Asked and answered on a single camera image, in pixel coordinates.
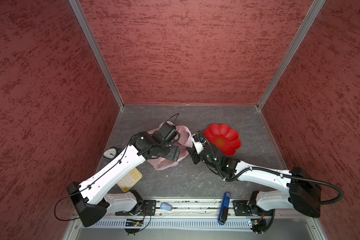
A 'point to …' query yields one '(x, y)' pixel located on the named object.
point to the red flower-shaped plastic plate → (224, 138)
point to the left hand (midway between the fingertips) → (169, 154)
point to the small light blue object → (165, 206)
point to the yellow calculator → (129, 181)
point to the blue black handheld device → (224, 211)
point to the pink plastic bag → (184, 142)
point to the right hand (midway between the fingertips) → (187, 150)
